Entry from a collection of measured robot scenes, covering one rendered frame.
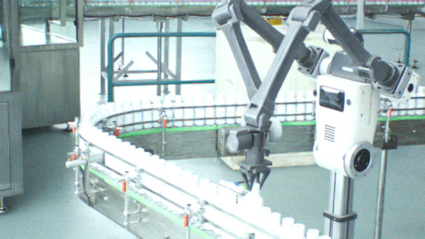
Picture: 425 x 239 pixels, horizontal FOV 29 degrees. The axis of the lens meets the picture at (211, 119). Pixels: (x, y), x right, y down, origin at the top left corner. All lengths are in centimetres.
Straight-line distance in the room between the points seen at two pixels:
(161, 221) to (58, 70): 501
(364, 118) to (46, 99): 524
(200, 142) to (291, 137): 54
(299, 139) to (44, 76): 388
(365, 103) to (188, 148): 151
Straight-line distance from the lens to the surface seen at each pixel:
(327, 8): 279
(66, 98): 816
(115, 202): 351
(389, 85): 307
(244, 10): 314
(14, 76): 582
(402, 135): 496
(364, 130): 323
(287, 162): 724
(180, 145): 442
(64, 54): 807
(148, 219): 328
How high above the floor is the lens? 208
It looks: 14 degrees down
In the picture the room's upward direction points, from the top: 2 degrees clockwise
